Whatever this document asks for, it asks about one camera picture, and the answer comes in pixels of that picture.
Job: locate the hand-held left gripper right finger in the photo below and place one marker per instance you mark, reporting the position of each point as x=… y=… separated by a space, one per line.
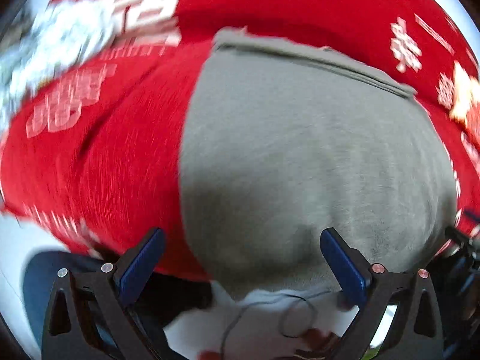
x=343 y=266

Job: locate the red cushion with cream fringe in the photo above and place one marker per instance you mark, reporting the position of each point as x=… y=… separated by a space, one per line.
x=465 y=97

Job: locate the grey knit sweater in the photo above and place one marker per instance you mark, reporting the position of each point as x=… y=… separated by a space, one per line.
x=300 y=157

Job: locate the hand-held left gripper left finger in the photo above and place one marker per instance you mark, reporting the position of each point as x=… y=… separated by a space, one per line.
x=142 y=266

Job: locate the white floral cloth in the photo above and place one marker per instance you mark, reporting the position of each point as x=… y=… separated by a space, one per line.
x=56 y=52

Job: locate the red printed blanket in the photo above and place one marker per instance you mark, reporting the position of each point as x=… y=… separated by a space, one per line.
x=112 y=157

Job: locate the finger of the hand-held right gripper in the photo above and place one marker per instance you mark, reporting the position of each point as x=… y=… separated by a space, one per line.
x=473 y=216
x=455 y=234

